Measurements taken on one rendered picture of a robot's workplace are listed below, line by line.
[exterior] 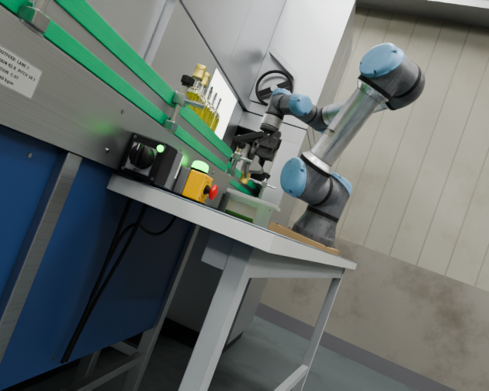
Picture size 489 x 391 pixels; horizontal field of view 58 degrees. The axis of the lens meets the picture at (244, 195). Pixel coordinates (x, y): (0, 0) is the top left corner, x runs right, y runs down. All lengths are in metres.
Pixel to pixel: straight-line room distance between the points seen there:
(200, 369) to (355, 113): 0.87
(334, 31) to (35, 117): 2.16
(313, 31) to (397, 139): 1.66
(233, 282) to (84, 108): 0.38
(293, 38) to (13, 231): 2.14
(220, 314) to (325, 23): 2.10
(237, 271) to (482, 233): 3.24
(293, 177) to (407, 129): 2.74
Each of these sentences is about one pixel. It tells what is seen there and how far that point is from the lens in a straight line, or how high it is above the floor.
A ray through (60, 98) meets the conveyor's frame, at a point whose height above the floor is 0.82.
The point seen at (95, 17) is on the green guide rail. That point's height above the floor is 0.96.
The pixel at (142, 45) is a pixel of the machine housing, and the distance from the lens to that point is 1.42.
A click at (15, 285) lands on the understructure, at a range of 0.77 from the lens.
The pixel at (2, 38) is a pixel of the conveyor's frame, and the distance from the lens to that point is 0.60.
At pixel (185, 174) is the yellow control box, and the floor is 0.81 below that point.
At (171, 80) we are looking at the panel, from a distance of 1.56.
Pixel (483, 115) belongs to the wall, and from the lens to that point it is 4.12.
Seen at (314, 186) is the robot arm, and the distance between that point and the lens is 1.39.
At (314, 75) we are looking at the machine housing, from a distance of 2.54.
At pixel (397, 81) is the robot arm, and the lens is 1.37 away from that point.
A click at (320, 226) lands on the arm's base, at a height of 0.82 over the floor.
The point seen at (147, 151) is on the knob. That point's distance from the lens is 0.82.
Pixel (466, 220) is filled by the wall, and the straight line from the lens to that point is 3.90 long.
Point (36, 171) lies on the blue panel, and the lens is 0.72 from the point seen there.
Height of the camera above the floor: 0.75
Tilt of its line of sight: 3 degrees up
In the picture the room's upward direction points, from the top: 21 degrees clockwise
